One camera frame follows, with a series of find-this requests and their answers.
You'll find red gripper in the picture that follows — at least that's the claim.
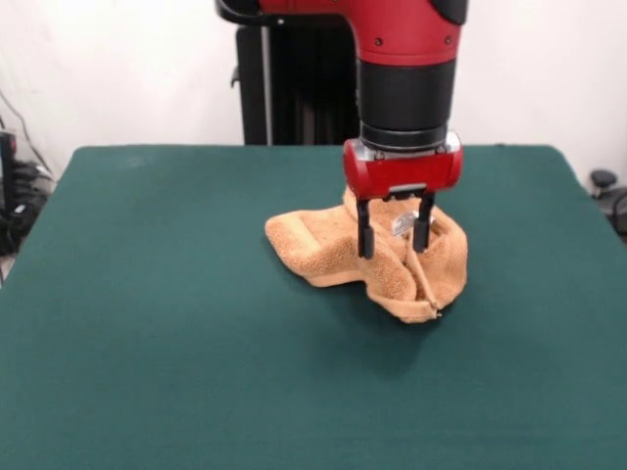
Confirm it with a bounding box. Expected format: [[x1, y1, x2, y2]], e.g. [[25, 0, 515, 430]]
[[342, 138, 464, 259]]

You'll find orange terry towel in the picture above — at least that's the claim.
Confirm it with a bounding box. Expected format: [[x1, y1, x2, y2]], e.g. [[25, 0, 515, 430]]
[[264, 185, 469, 325]]

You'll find dark green table cloth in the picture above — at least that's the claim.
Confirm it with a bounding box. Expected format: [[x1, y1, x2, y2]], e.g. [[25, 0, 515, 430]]
[[0, 144, 627, 470]]

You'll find black box device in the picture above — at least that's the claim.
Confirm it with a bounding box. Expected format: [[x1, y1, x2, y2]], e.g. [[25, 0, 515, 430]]
[[0, 130, 19, 216]]

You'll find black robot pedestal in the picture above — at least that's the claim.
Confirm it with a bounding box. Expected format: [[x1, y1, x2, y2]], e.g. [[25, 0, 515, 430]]
[[214, 0, 364, 147]]

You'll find black cable bundle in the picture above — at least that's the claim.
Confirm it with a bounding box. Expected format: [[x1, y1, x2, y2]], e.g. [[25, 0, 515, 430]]
[[0, 161, 56, 256]]

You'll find grey cable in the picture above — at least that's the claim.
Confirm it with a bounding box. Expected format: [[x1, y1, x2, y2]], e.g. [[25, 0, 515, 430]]
[[0, 90, 55, 177]]

